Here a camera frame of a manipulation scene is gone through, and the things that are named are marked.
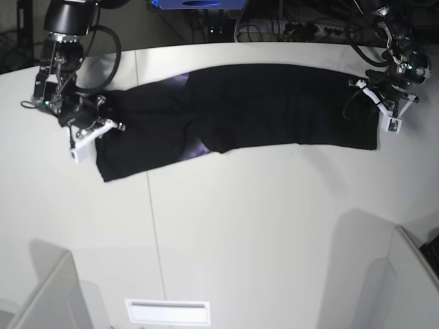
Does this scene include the blue box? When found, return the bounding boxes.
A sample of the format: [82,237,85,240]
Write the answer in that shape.
[150,0,247,10]

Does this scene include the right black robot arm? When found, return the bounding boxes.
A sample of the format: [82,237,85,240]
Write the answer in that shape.
[21,1,126,142]

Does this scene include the white left partition panel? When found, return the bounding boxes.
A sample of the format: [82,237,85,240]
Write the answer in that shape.
[1,239,112,328]

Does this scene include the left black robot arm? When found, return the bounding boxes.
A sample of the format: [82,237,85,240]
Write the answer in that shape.
[344,1,432,121]

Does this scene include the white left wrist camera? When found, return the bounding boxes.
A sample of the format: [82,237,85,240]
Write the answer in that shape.
[377,93,419,134]

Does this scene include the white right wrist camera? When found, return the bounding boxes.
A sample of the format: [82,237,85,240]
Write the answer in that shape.
[67,125,111,164]

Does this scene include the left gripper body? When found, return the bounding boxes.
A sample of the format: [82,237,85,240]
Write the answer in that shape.
[349,70,417,110]

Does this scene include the black T-shirt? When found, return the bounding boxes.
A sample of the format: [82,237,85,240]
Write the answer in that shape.
[95,64,379,182]

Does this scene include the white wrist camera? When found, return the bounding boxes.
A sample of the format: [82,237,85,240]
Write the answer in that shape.
[67,125,111,164]
[377,93,419,134]

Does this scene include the white right partition panel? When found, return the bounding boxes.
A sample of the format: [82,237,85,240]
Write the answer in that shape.
[357,226,438,328]

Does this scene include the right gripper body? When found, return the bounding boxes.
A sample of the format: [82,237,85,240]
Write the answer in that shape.
[58,95,113,141]

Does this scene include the white partition panel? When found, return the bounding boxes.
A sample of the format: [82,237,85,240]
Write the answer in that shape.
[1,239,112,328]
[357,226,438,328]

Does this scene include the black keyboard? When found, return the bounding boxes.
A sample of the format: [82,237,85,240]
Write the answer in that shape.
[420,236,439,275]

